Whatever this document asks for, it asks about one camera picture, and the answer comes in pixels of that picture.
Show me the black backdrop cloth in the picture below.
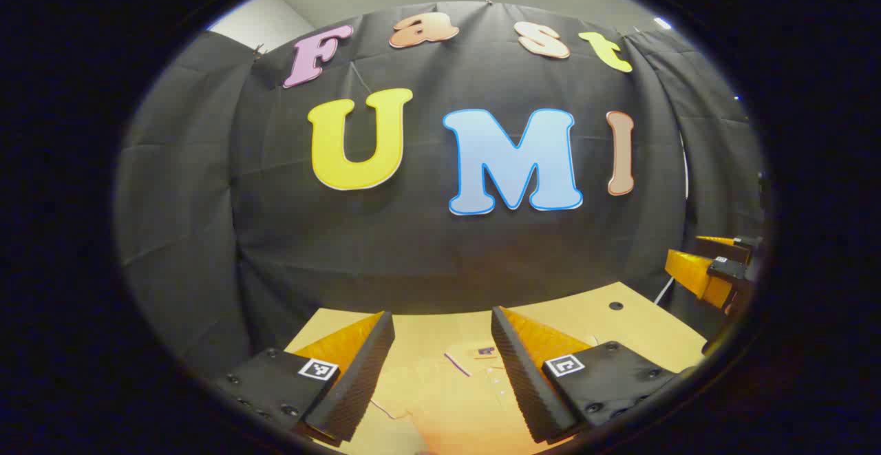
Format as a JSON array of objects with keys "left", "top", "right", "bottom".
[{"left": 114, "top": 1, "right": 766, "bottom": 380}]

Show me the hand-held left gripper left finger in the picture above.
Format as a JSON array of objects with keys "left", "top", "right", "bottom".
[{"left": 212, "top": 310, "right": 397, "bottom": 449}]

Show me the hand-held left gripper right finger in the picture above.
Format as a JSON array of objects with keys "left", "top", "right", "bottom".
[{"left": 490, "top": 306, "right": 682, "bottom": 444}]

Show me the orange T-shirt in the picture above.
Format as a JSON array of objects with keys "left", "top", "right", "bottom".
[{"left": 370, "top": 342, "right": 544, "bottom": 455}]

